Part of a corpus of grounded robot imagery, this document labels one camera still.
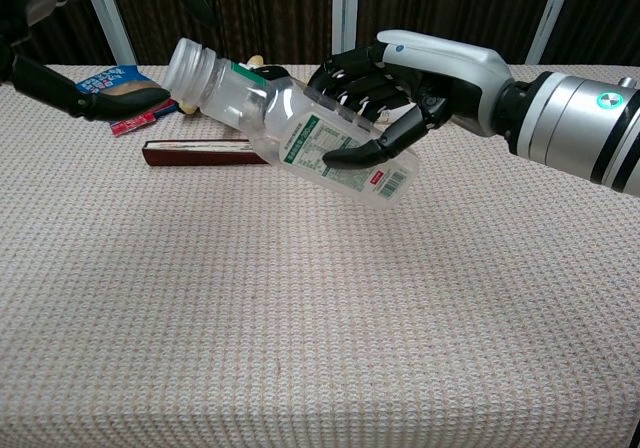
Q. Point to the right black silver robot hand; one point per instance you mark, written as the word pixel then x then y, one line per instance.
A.
pixel 450 70

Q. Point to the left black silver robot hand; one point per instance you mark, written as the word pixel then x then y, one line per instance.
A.
pixel 115 105

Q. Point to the white bottle cap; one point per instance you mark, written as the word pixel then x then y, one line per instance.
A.
pixel 187 70

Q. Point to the clear plastic bottle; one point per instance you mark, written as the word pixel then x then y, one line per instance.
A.
pixel 300 128

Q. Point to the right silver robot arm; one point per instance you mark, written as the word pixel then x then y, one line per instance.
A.
pixel 570 123

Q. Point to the blue snack bag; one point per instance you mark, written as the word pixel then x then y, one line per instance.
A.
pixel 112 78

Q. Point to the maroon folding fan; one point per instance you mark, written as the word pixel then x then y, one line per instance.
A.
pixel 200 154

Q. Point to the black white plush toy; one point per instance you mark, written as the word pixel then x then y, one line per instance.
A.
pixel 275 72

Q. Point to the beige woven tablecloth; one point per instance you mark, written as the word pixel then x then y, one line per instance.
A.
pixel 300 293

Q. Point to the grey metal partition post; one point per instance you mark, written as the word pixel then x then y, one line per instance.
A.
pixel 345 8
pixel 117 33
pixel 552 13

